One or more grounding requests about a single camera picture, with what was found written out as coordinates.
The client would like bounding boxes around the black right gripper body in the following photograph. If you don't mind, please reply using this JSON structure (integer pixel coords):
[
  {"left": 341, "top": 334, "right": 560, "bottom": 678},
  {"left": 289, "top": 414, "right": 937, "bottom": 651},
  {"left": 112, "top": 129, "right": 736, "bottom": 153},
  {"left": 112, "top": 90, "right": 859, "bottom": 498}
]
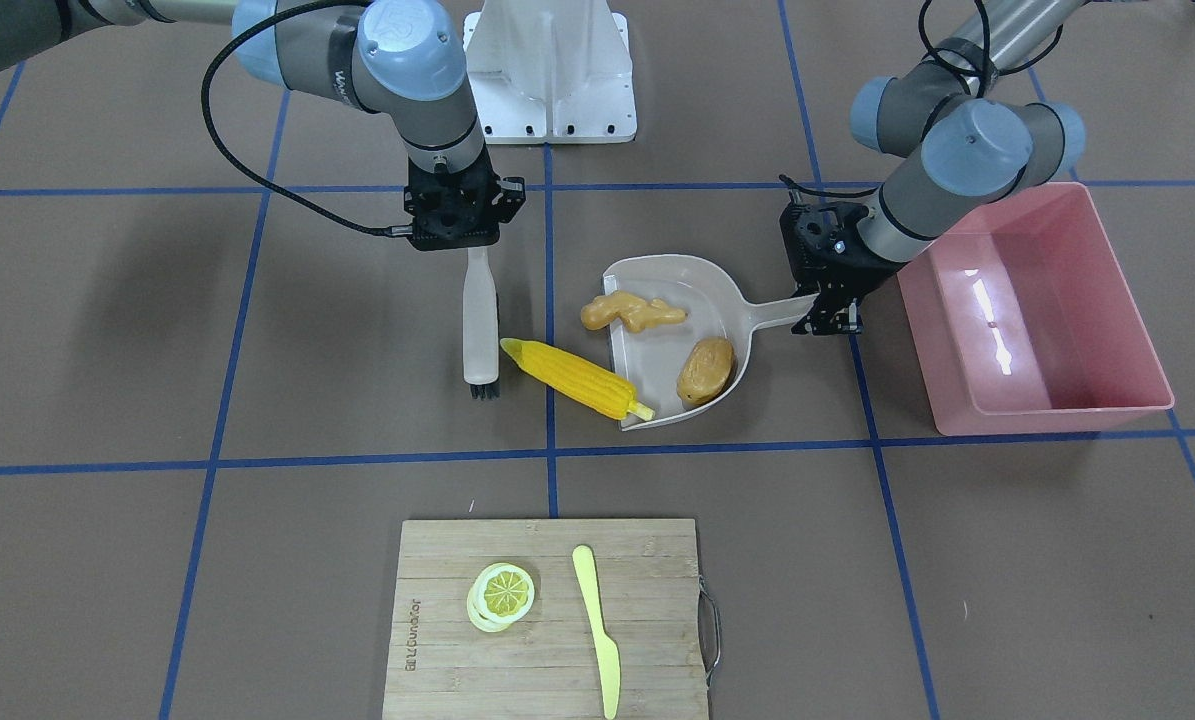
[{"left": 402, "top": 160, "right": 527, "bottom": 251}]

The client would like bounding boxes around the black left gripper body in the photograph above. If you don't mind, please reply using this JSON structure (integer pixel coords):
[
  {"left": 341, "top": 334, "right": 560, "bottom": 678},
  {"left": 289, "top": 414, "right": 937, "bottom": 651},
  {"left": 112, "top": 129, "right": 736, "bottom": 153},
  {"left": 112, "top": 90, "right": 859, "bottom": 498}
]
[{"left": 779, "top": 176, "right": 882, "bottom": 299}]

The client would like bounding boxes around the white hand brush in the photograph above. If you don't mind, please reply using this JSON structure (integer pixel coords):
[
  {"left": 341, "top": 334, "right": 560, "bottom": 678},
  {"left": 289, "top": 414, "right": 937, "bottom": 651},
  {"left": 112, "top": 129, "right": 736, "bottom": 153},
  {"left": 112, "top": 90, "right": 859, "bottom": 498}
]
[{"left": 462, "top": 246, "right": 500, "bottom": 400}]

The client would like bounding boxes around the toy brown potato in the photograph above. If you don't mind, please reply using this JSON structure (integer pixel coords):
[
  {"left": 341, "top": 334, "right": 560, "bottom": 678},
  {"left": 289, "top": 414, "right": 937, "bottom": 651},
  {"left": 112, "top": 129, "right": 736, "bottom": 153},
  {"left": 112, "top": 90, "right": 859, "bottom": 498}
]
[{"left": 676, "top": 336, "right": 735, "bottom": 407}]

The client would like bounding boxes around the white plastic dustpan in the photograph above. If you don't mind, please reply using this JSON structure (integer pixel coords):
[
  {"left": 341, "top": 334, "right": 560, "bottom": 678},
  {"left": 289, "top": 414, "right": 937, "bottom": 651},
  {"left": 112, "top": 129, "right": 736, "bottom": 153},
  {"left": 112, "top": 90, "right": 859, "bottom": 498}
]
[{"left": 602, "top": 254, "right": 816, "bottom": 432}]

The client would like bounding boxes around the toy ginger root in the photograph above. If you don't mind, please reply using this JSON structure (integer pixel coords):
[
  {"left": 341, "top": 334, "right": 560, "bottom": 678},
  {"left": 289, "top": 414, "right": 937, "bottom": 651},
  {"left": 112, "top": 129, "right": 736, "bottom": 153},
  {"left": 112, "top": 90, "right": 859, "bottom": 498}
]
[{"left": 580, "top": 290, "right": 688, "bottom": 334}]

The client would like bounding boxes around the yellow toy corn cob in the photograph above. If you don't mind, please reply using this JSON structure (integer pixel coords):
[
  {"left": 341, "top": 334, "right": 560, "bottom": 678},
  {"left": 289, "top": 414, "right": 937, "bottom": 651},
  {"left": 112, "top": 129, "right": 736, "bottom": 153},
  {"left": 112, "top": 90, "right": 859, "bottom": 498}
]
[{"left": 498, "top": 338, "right": 655, "bottom": 421}]

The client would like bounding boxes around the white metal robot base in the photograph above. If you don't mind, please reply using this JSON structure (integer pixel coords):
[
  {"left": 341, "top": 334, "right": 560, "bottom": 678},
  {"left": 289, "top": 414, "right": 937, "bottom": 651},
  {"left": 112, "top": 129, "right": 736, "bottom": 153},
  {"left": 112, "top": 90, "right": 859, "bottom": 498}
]
[{"left": 462, "top": 1, "right": 638, "bottom": 146}]

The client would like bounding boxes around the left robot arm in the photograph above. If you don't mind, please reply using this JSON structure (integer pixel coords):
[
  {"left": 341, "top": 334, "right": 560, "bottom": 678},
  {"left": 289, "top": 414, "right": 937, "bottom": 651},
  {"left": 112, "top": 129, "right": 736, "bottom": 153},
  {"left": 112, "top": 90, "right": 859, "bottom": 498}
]
[{"left": 779, "top": 1, "right": 1086, "bottom": 336}]

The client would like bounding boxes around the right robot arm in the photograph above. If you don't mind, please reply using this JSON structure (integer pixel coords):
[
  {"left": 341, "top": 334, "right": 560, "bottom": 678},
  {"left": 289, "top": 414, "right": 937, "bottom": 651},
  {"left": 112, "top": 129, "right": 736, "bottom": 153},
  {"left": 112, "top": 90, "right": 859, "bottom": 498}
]
[{"left": 0, "top": 1, "right": 525, "bottom": 251}]

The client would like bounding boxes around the pink plastic bin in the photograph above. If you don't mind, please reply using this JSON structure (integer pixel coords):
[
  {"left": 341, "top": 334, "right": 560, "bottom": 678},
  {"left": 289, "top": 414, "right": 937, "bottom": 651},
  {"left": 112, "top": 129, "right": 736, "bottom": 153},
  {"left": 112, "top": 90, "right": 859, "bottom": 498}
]
[{"left": 897, "top": 181, "right": 1176, "bottom": 437}]

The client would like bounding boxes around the wooden cutting board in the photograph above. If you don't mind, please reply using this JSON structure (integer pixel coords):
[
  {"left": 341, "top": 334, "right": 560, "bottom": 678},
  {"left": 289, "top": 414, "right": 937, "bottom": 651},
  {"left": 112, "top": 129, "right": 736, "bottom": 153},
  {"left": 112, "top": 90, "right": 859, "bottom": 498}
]
[{"left": 382, "top": 519, "right": 710, "bottom": 719}]

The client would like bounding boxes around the toy lemon slice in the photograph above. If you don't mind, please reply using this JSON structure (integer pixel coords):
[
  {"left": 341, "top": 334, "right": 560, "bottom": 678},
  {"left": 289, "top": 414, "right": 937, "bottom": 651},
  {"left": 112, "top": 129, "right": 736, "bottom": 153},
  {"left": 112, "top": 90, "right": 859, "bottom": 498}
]
[{"left": 465, "top": 562, "right": 537, "bottom": 633}]

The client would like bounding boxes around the yellow plastic toy knife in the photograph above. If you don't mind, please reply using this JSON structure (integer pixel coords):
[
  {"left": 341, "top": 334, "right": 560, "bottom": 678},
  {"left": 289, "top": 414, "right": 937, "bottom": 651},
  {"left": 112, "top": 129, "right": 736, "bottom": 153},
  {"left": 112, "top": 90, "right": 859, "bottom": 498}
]
[{"left": 571, "top": 544, "right": 623, "bottom": 719}]

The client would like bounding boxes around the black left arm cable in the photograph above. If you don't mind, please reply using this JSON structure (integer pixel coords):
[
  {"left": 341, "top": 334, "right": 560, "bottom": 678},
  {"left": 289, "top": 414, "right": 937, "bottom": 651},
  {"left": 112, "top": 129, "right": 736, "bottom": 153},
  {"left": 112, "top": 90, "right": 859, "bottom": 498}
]
[{"left": 777, "top": 0, "right": 1068, "bottom": 201}]

